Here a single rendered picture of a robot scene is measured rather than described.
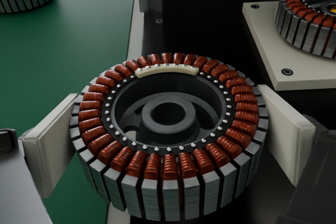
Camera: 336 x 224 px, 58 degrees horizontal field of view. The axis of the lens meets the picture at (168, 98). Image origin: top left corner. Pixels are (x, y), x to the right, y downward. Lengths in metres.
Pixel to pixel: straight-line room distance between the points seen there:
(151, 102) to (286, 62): 0.16
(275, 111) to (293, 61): 0.15
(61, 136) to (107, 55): 0.22
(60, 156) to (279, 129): 0.11
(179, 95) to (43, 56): 0.23
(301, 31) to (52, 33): 0.30
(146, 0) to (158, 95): 0.21
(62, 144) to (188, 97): 0.09
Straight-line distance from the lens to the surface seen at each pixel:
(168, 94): 0.21
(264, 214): 0.22
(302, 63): 0.31
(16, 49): 0.43
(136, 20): 0.44
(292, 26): 0.32
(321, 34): 0.31
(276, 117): 0.16
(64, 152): 0.17
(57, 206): 0.25
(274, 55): 0.31
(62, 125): 0.17
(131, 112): 0.20
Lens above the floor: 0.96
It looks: 44 degrees down
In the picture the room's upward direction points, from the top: 3 degrees counter-clockwise
